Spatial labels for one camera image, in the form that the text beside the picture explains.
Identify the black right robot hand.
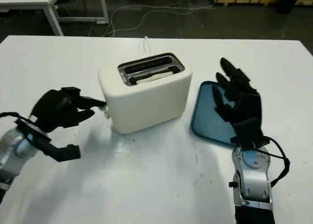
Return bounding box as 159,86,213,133
211,57,264,128

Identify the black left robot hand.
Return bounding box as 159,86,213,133
30,87,107,134

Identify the white two-slot toaster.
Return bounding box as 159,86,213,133
97,52,193,134

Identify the white bread slice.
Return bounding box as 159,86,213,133
133,72,173,85

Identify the blue plastic tray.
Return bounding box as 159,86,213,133
190,81,242,149

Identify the black waste bin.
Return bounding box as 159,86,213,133
277,0,301,14

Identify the white office desk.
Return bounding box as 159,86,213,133
0,0,110,36

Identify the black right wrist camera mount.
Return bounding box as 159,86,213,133
231,117,271,151

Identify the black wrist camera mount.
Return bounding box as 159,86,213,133
15,118,81,163
231,117,271,151

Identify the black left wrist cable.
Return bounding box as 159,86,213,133
0,111,22,122

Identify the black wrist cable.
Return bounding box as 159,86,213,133
0,111,22,122
259,137,291,185

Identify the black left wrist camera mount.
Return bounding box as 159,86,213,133
15,118,81,163

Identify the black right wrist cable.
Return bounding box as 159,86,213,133
259,137,291,185

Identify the black floor cable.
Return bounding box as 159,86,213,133
62,0,96,36

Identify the white toaster power cord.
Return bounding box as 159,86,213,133
143,36,152,55

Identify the white floor cable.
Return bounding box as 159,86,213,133
104,0,216,38

